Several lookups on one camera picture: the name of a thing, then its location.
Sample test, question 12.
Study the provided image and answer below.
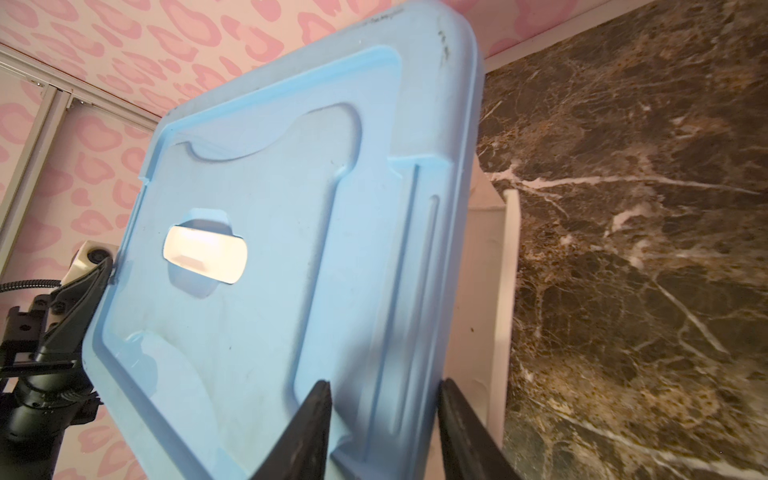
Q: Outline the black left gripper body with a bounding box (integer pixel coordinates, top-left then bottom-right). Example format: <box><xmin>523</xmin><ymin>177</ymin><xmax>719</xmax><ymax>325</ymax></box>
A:
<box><xmin>1</xmin><ymin>294</ymin><xmax>101</xmax><ymax>443</ymax></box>

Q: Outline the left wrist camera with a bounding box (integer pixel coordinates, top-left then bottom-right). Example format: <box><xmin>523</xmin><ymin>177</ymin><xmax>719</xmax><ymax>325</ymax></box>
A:
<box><xmin>60</xmin><ymin>240</ymin><xmax>119</xmax><ymax>286</ymax></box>

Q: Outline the white plastic storage bin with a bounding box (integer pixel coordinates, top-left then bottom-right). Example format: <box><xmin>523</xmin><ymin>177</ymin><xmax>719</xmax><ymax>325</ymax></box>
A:
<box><xmin>444</xmin><ymin>159</ymin><xmax>521</xmax><ymax>446</ymax></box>

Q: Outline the blue plastic bin lid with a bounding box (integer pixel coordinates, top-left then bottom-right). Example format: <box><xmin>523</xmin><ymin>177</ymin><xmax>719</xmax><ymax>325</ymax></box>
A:
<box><xmin>83</xmin><ymin>1</ymin><xmax>484</xmax><ymax>479</ymax></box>

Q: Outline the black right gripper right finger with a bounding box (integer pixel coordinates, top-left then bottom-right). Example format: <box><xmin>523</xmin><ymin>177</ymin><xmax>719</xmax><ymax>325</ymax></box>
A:
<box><xmin>437</xmin><ymin>379</ymin><xmax>520</xmax><ymax>480</ymax></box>

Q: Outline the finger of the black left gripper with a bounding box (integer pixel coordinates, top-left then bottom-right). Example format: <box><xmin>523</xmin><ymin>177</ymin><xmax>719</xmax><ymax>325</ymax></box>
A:
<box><xmin>36</xmin><ymin>256</ymin><xmax>113</xmax><ymax>362</ymax></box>

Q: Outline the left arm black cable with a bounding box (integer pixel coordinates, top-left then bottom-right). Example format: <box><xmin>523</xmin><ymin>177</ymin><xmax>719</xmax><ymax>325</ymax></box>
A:
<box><xmin>0</xmin><ymin>278</ymin><xmax>64</xmax><ymax>295</ymax></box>

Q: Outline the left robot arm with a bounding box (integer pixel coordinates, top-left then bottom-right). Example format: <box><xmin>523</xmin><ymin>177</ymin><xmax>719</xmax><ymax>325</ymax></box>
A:
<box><xmin>1</xmin><ymin>247</ymin><xmax>113</xmax><ymax>479</ymax></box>

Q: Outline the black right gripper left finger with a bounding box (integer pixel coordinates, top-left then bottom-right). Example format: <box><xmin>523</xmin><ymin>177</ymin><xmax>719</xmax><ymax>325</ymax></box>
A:
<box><xmin>251</xmin><ymin>380</ymin><xmax>332</xmax><ymax>480</ymax></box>

